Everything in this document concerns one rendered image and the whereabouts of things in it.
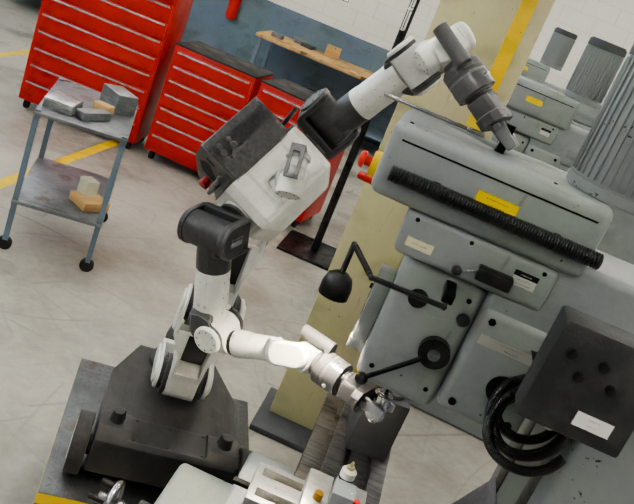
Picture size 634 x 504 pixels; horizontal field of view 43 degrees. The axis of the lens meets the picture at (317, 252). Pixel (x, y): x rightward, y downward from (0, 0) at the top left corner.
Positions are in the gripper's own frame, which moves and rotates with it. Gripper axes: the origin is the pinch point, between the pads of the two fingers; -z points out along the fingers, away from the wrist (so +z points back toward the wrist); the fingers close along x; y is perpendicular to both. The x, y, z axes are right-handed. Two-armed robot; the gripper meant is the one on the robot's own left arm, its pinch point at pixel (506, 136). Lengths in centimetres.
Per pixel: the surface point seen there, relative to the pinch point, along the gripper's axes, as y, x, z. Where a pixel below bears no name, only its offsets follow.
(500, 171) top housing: -2.1, 12.1, -6.5
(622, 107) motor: 22.0, 1.1, -8.7
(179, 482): -123, 6, -26
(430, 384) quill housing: -42, 8, -36
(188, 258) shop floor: -273, -257, 86
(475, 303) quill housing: -23.5, 6.9, -26.2
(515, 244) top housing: -8.4, 9.6, -20.2
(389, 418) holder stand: -75, -26, -42
